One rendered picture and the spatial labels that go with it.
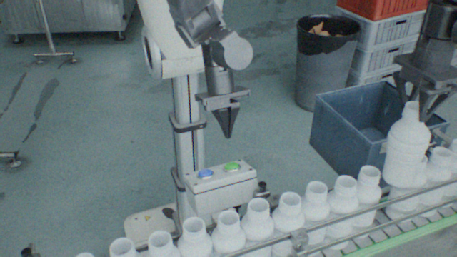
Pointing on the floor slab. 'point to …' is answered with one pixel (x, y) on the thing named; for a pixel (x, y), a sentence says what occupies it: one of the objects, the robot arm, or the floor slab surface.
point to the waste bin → (323, 56)
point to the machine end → (66, 16)
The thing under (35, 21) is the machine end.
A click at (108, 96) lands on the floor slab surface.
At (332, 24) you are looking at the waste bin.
